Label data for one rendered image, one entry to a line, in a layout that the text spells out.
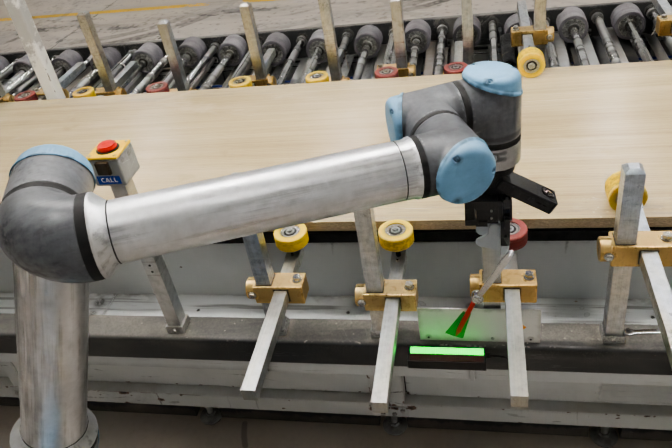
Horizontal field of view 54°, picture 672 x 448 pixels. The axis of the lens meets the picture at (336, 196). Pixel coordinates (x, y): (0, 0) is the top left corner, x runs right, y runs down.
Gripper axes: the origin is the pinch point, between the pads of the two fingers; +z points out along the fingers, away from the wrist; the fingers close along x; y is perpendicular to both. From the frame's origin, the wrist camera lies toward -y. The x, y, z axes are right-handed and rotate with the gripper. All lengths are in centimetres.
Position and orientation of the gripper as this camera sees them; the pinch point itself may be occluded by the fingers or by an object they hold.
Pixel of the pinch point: (505, 250)
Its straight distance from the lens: 127.0
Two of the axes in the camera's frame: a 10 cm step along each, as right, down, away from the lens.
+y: -9.8, 0.2, 2.2
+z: 1.4, 8.1, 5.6
